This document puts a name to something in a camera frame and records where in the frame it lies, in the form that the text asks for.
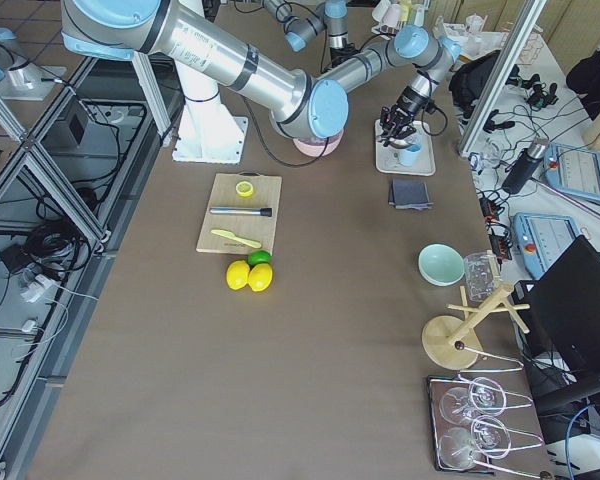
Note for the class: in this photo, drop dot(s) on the bamboo cutting board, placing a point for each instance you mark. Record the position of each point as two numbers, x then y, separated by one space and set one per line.
262 229

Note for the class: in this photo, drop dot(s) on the light blue cup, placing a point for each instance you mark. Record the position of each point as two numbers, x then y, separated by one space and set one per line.
409 155

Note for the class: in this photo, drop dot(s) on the yellow plastic knife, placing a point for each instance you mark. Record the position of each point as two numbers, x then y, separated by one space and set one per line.
229 235

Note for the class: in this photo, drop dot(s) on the silver metal ice scoop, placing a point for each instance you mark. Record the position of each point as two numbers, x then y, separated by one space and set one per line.
399 143

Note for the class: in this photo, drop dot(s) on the grey folded cloth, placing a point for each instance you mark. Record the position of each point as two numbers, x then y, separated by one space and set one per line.
409 195

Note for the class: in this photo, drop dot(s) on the yellow lemon upper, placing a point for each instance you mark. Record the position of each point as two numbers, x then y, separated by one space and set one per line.
237 274

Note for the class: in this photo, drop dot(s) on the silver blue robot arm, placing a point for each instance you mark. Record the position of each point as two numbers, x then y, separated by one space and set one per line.
329 18
300 105

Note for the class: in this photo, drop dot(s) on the black tray with glasses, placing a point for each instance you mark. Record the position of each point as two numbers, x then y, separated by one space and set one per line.
521 440

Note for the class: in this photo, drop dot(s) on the steel muddler black tip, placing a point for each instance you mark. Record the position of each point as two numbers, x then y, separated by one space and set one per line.
241 211

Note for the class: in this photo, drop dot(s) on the white wire cup rack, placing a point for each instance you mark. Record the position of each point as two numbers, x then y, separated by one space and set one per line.
412 21

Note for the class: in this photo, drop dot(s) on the cream rabbit serving tray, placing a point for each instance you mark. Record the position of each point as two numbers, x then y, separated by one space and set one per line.
386 159

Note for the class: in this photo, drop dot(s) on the black thermos bottle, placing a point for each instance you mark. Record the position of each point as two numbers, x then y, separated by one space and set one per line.
525 165

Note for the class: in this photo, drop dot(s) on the white cardboard box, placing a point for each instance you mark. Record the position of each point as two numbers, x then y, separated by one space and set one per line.
472 36

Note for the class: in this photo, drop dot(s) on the aluminium frame post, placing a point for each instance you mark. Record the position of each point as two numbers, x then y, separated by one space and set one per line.
516 40

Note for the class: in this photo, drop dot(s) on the green lime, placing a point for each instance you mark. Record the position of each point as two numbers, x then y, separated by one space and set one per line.
259 257

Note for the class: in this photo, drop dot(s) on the yellow lemon lower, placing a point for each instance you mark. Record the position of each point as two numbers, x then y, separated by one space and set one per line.
260 277

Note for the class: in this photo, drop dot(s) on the pink bowl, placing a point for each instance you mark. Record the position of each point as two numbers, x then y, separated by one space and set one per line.
314 147

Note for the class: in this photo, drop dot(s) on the pink cup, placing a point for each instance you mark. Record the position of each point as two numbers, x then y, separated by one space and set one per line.
387 13

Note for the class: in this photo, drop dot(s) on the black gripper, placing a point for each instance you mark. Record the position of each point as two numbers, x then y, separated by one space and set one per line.
405 107
338 51

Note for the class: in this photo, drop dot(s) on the light green bowl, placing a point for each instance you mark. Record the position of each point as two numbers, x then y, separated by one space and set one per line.
441 265

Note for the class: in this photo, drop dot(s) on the black computer monitor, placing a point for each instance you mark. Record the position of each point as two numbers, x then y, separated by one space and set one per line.
566 302

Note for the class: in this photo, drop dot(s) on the blue teach pendant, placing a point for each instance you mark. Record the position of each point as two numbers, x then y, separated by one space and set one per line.
574 171
542 238

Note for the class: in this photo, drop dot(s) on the person in dark jacket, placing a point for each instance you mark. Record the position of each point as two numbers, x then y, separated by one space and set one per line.
584 80

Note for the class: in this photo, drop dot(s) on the clear measuring glass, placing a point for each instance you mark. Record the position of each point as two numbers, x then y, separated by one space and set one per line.
481 275

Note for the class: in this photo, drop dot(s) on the half lemon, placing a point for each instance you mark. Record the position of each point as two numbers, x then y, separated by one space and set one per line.
244 189

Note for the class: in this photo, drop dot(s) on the wooden cup tree stand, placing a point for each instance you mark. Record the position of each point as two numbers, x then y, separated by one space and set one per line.
451 342

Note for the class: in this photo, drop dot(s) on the yellow lemon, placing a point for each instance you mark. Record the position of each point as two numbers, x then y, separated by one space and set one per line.
237 274
260 277

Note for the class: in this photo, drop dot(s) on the upside down wine glass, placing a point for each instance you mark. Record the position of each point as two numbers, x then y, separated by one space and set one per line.
464 448
460 405

